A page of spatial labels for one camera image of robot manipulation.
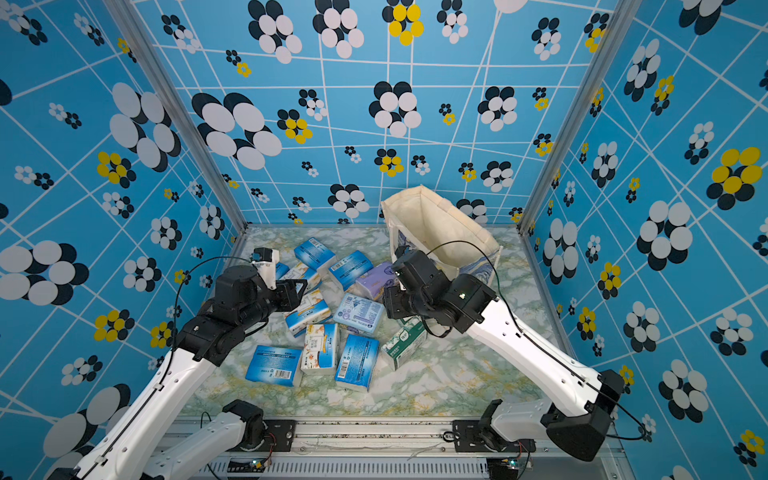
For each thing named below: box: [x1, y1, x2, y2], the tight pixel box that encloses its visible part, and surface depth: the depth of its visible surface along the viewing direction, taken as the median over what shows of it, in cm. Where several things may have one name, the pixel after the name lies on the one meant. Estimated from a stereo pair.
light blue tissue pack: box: [333, 293, 386, 334], surface depth 92 cm
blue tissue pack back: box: [294, 237, 337, 271], surface depth 104 cm
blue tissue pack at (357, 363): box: [334, 334, 381, 393], surface depth 81 cm
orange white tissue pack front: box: [300, 323, 338, 376], surface depth 84 cm
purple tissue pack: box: [357, 262, 396, 301], surface depth 98 cm
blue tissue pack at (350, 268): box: [328, 250, 374, 291], surface depth 101 cm
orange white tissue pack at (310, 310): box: [284, 290, 333, 338], surface depth 90 cm
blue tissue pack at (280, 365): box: [245, 345, 304, 387], surface depth 80 cm
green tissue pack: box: [381, 316, 427, 371], surface depth 82 cm
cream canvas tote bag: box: [381, 185, 503, 282], surface depth 94 cm
